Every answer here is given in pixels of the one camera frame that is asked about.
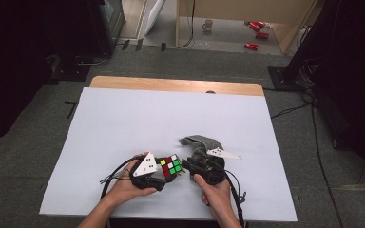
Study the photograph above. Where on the grey fluffy cloth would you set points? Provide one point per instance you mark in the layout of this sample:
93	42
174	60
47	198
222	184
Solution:
199	141

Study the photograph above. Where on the dark cabinet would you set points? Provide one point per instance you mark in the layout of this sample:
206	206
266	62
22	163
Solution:
101	31

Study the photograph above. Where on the person's left hand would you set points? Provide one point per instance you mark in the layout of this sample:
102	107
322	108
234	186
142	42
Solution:
120	190

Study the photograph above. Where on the black stand post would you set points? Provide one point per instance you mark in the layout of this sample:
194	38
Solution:
310	38

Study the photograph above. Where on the white board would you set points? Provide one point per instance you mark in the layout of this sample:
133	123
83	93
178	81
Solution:
155	15

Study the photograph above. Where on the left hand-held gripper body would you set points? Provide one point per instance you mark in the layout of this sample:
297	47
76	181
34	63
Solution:
145	167

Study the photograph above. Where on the wooden table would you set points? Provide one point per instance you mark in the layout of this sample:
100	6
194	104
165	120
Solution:
171	85

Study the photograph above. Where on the person's right hand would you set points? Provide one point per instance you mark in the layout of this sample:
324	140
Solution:
218	199

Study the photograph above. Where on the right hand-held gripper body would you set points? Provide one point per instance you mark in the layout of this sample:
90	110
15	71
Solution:
212	169

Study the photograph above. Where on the black stand base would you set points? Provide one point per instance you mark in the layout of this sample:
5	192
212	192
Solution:
280	79
71	72

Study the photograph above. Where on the black floor tape corner mark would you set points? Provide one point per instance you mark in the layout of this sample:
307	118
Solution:
72	109

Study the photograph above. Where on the grey mug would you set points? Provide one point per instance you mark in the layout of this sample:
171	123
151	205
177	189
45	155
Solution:
207	25

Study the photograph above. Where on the colourful puzzle cube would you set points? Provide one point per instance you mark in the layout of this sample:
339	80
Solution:
170	167

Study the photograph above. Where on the dark curtain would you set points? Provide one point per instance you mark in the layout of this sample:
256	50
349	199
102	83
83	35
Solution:
361	63

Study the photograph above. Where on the red can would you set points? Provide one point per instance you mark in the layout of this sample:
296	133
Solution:
251	46
262	35
261	24
254	26

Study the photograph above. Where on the white table sheet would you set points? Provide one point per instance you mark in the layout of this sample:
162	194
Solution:
171	114

